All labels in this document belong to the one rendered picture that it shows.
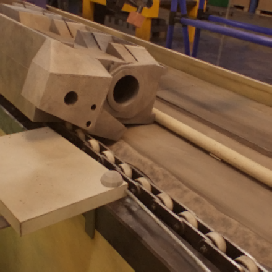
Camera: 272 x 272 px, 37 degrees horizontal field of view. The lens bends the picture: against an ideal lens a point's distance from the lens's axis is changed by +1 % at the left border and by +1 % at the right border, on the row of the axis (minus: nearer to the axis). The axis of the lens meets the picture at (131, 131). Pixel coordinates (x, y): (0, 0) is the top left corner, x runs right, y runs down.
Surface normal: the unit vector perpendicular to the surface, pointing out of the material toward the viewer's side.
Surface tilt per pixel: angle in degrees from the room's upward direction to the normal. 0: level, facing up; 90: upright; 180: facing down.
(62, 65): 38
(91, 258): 90
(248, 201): 0
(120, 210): 0
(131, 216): 0
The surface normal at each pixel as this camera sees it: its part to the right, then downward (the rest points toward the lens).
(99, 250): -0.81, 0.16
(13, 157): 0.09, -0.91
